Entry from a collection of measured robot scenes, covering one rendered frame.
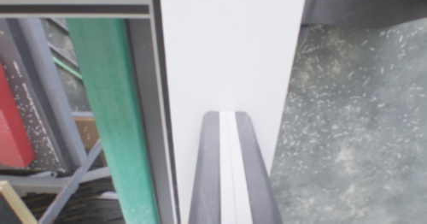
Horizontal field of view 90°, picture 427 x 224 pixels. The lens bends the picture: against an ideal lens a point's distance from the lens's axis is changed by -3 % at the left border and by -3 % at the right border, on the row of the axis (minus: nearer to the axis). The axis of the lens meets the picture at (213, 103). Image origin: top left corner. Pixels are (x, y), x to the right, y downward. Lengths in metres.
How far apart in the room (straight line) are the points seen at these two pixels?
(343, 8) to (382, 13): 0.14
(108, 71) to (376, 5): 0.94
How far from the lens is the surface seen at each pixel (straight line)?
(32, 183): 0.82
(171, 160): 0.18
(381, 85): 1.38
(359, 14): 0.98
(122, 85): 0.17
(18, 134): 0.69
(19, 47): 0.59
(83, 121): 1.02
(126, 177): 0.23
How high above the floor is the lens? 1.01
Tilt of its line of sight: 61 degrees down
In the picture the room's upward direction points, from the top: 178 degrees counter-clockwise
